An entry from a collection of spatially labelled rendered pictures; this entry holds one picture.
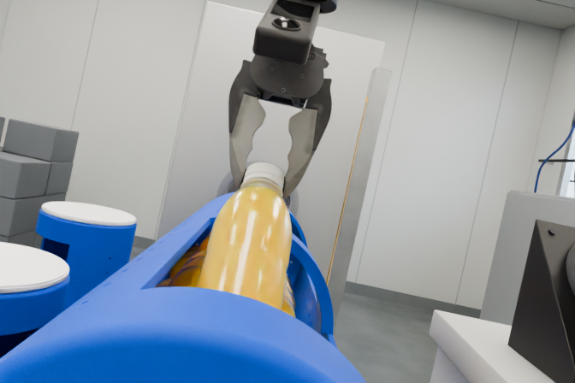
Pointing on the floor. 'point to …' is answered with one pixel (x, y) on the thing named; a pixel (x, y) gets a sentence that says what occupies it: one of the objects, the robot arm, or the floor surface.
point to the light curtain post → (357, 186)
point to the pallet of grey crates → (32, 176)
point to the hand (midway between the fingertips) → (263, 180)
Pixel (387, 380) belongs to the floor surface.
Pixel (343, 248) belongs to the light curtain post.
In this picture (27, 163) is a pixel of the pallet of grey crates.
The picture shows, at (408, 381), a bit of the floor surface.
